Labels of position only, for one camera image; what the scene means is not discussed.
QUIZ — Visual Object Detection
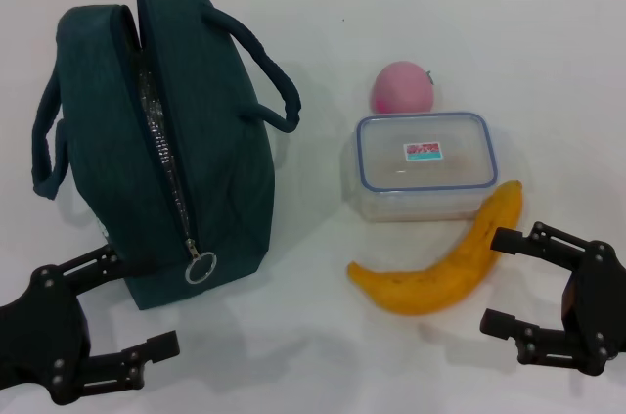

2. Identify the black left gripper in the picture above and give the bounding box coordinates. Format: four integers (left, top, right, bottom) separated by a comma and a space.
0, 243, 181, 406

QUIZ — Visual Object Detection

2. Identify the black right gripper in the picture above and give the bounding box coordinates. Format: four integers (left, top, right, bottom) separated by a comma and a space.
479, 220, 626, 379

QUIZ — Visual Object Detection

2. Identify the pink peach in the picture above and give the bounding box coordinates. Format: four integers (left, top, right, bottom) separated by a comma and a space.
372, 60, 437, 115

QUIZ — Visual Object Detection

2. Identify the yellow banana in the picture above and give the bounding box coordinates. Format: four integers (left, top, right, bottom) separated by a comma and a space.
346, 179, 524, 316

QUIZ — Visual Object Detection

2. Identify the clear container with blue rim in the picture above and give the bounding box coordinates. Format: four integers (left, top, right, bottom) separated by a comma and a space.
352, 111, 499, 224

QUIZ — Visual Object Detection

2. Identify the dark teal insulated lunch bag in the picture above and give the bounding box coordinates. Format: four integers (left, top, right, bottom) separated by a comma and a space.
31, 0, 300, 311

